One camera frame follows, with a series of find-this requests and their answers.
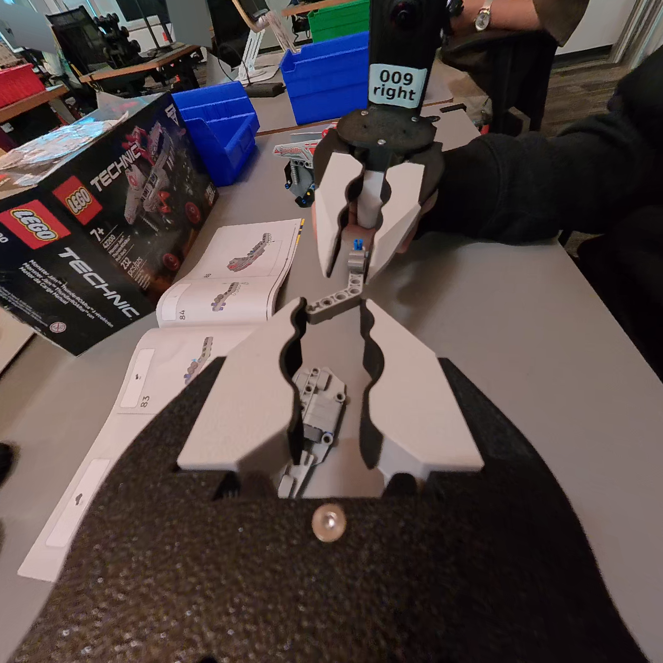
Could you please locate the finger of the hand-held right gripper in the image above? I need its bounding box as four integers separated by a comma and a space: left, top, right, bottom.
366, 161, 426, 285
312, 152, 366, 279

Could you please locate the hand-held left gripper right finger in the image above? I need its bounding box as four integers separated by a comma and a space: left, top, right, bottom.
359, 298, 486, 482

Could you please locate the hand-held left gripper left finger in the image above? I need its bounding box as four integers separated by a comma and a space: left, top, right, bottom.
177, 297, 308, 498

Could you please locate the grey brick assembly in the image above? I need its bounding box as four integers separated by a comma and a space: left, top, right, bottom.
277, 366, 349, 499

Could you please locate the grey bent brick beam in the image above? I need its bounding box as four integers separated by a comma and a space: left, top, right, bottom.
306, 248, 372, 326

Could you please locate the person's right forearm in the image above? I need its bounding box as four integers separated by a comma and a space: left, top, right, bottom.
414, 52, 663, 244

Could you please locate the grey desk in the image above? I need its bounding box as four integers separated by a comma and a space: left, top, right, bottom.
0, 119, 663, 663

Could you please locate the person's right hand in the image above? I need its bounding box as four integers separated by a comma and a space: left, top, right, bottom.
396, 197, 437, 254

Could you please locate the red white toy truck model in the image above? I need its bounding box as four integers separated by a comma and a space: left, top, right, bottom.
273, 129, 337, 205

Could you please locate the blue storage bin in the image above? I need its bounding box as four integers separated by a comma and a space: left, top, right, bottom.
171, 80, 260, 187
280, 31, 371, 125

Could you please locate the open instruction booklet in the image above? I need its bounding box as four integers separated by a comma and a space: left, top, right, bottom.
18, 218, 306, 581

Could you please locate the green storage bin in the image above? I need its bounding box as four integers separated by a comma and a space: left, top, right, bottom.
307, 0, 372, 45

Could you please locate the white angled stand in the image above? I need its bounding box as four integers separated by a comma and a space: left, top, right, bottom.
236, 10, 298, 98

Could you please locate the black monitor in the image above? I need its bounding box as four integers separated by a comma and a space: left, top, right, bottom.
207, 0, 260, 55

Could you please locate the black toy set box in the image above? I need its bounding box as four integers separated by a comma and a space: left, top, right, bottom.
0, 93, 218, 358

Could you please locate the wooden table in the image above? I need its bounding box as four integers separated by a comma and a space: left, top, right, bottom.
79, 44, 204, 91

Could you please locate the person's dark clothed body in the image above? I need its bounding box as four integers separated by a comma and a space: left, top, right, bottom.
559, 204, 663, 386

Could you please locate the clear plastic bag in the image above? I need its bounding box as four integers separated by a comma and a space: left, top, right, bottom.
0, 93, 172, 187

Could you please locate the black office chair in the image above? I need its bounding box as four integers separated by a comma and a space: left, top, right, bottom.
47, 5, 156, 99

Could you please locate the red storage bin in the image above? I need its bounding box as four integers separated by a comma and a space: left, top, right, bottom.
0, 63, 52, 108

